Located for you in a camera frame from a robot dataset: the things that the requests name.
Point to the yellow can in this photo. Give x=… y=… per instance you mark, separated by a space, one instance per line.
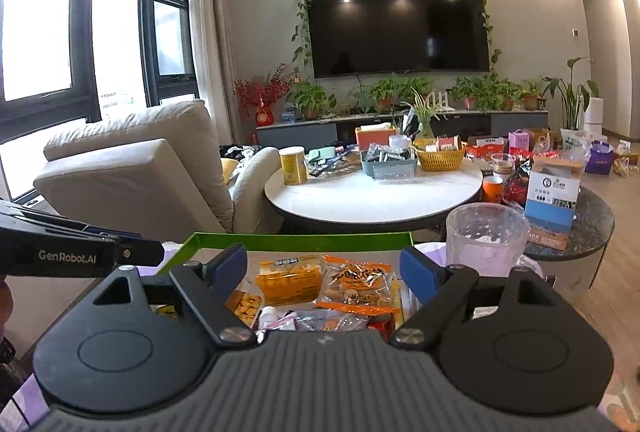
x=292 y=167

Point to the orange tissue box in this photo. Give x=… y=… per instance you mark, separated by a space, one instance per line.
x=372 y=136

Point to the grey storage tray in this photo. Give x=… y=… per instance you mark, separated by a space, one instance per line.
x=390 y=169

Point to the blue and white carton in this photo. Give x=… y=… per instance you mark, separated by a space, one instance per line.
x=550 y=207

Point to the small yellow cracker packet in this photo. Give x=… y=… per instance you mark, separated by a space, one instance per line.
x=245 y=307

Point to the green cardboard box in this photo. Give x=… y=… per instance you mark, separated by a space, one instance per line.
x=310 y=242

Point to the person's left forearm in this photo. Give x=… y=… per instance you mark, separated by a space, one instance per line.
x=4 y=307

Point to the white round coffee table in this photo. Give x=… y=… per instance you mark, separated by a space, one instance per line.
x=370 y=197

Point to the clear plastic lidded cup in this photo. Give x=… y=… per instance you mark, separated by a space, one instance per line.
x=502 y=164

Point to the beige curtain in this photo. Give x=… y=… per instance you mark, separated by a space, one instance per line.
x=210 y=37

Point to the yellow woven basket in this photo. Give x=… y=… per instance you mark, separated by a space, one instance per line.
x=440 y=159

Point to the grey television cabinet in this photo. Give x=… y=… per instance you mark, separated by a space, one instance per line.
x=300 y=132

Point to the black wall television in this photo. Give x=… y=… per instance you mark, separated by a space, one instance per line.
x=395 y=24

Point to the leafy potted plant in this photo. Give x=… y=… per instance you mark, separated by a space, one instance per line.
x=310 y=99
x=472 y=94
x=385 y=92

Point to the clear packet of brown snacks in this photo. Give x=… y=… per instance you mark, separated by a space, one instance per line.
x=357 y=284

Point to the dark round side table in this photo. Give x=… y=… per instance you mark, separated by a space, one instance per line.
x=592 y=217

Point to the red berry branches in vase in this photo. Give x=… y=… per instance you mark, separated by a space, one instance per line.
x=264 y=116

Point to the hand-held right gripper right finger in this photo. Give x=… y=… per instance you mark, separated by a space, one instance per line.
x=420 y=269

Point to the pink gift box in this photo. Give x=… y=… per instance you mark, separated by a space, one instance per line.
x=520 y=140

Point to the white air purifier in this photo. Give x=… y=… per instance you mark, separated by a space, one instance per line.
x=592 y=117

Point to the spider plant in glass vase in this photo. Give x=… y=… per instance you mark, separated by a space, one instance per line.
x=425 y=112

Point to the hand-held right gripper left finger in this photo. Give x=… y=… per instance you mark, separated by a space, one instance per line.
x=227 y=269

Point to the teal pouch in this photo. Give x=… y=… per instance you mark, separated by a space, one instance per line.
x=320 y=155

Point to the clear glass mug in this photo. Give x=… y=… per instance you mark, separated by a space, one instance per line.
x=487 y=242

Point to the orange cup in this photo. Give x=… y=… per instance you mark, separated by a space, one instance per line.
x=492 y=189

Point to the small white picket fence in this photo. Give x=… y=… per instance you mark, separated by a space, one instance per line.
x=440 y=99

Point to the purple gift bag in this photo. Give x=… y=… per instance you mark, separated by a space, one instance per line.
x=599 y=157

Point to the orange cracker packet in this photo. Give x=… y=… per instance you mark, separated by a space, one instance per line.
x=290 y=284

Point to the large black-framed window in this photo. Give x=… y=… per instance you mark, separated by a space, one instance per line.
x=35 y=32

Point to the beige sofa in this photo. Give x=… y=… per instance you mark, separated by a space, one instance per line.
x=140 y=172

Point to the red foil bag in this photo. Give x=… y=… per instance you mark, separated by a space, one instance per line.
x=517 y=187

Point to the tall broad-leaf plant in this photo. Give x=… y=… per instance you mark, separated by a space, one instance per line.
x=572 y=97

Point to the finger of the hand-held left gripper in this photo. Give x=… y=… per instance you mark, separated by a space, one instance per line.
x=145 y=252

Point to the narrow black-framed window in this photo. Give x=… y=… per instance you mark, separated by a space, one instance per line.
x=170 y=22

